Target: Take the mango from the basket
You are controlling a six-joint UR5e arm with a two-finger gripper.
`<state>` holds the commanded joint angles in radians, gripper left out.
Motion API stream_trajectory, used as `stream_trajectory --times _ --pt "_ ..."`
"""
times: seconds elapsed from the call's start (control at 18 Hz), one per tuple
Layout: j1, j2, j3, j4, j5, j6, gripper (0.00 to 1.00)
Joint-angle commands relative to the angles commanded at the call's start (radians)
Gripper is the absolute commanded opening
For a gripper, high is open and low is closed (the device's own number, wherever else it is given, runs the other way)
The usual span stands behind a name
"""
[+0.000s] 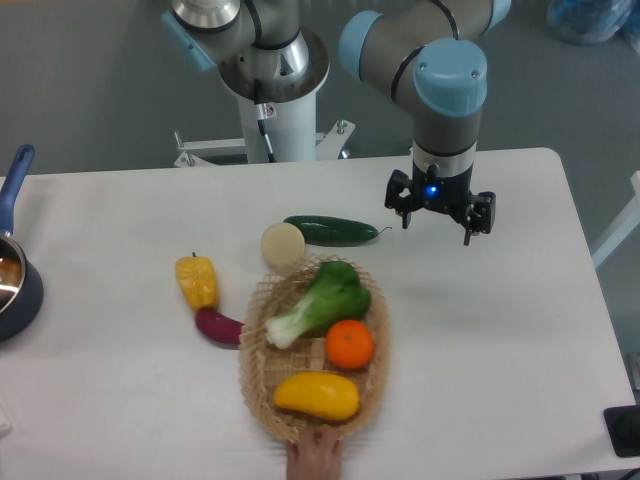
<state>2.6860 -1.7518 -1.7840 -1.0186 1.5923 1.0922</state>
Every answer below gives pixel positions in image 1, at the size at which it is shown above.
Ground blue plastic bag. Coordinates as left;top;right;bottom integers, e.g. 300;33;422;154
546;0;639;53

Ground green bok choy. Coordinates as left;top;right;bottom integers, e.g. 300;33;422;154
265;260;371;349

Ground black device at edge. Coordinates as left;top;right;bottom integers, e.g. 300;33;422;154
603;405;639;458

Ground green cucumber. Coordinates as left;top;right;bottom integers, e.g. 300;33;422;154
283;215;387;247

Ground white frame at right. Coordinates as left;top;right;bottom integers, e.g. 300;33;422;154
591;171;639;268

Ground purple sweet potato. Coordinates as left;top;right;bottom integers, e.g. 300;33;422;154
195;308;243;346

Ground woven wicker basket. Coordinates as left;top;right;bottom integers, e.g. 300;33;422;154
239;255;391;442

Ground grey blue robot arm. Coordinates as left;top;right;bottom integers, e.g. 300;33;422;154
161;1;510;237

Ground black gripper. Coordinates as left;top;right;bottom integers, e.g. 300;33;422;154
384;165;496;246

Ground yellow mango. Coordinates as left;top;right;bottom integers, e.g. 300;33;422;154
273;372;360;421

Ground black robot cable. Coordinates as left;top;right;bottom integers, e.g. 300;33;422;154
252;78;277;164

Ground bare human hand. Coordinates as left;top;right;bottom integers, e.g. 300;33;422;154
285;425;344;480

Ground yellow bell pepper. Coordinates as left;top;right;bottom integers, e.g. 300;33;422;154
174;253;220;311

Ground orange fruit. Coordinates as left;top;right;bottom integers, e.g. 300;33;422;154
325;320;375;370

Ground dark blue saucepan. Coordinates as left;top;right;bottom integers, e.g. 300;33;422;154
1;144;44;342

